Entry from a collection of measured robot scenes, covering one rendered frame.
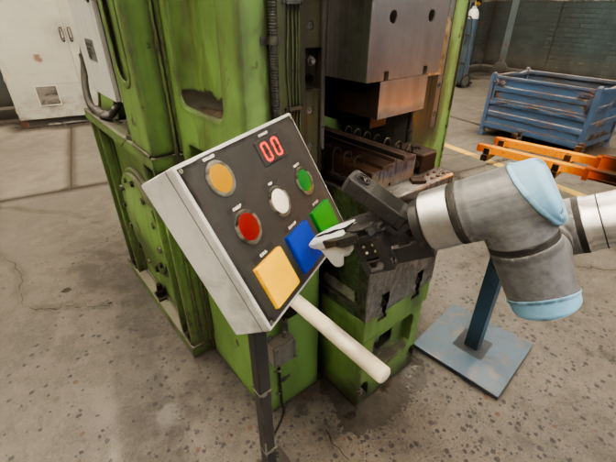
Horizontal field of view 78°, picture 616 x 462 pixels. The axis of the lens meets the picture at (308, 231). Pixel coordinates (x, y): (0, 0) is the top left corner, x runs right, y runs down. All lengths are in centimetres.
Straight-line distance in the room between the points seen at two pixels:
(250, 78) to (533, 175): 64
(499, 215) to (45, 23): 586
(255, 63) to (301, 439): 128
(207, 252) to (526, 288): 44
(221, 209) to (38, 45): 561
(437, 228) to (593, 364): 173
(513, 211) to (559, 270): 10
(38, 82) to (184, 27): 497
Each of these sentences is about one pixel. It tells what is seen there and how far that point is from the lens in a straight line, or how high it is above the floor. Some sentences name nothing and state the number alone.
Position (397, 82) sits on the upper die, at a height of 121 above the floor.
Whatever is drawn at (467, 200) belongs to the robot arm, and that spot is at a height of 117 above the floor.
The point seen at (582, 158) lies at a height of 97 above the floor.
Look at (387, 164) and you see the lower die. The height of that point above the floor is 99.
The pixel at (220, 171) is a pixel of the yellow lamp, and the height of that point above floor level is 117.
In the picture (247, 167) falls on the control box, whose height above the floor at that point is 116.
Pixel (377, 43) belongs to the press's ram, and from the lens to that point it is 99.
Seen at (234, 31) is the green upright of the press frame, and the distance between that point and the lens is 93.
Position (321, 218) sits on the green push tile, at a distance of 75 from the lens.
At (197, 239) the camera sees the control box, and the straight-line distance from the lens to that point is 57.
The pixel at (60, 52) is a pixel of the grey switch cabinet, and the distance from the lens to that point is 609.
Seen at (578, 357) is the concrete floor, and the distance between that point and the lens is 221.
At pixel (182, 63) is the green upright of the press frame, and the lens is 127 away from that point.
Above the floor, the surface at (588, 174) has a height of 97.
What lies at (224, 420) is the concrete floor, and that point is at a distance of 168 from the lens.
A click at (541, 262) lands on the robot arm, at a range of 56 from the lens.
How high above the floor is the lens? 139
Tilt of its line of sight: 31 degrees down
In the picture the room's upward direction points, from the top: straight up
